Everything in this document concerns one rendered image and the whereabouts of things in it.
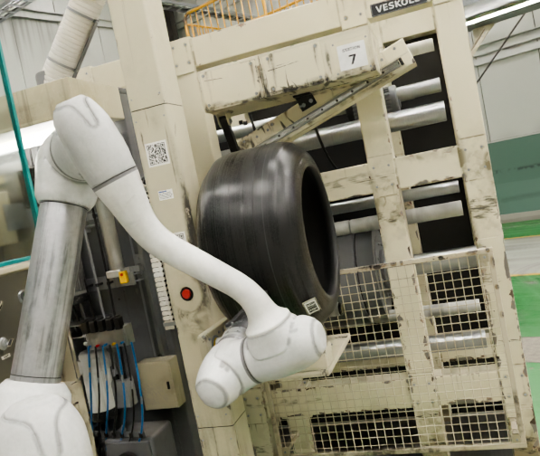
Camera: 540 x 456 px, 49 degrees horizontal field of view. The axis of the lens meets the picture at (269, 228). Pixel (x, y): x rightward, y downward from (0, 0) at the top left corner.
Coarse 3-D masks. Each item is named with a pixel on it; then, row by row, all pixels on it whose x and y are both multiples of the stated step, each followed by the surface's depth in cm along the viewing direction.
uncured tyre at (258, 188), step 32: (224, 160) 176; (256, 160) 169; (288, 160) 169; (224, 192) 165; (256, 192) 161; (288, 192) 162; (320, 192) 198; (224, 224) 162; (256, 224) 159; (288, 224) 158; (320, 224) 210; (224, 256) 162; (256, 256) 159; (288, 256) 158; (320, 256) 209; (288, 288) 160; (320, 288) 170; (320, 320) 177
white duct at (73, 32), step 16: (80, 0) 219; (96, 0) 220; (64, 16) 222; (80, 16) 220; (96, 16) 224; (64, 32) 222; (80, 32) 223; (64, 48) 223; (80, 48) 226; (48, 64) 226; (64, 64) 226; (48, 80) 227
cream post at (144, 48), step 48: (144, 0) 182; (144, 48) 184; (144, 96) 185; (144, 144) 187; (192, 192) 191; (192, 240) 186; (192, 288) 188; (192, 336) 190; (192, 384) 192; (240, 432) 194
